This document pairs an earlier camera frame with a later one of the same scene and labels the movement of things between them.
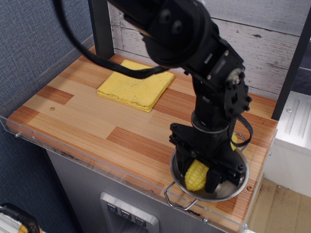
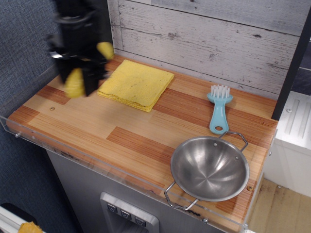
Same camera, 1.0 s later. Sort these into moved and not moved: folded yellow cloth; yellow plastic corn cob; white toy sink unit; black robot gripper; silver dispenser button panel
Moved: black robot gripper; yellow plastic corn cob
Not moved: folded yellow cloth; white toy sink unit; silver dispenser button panel
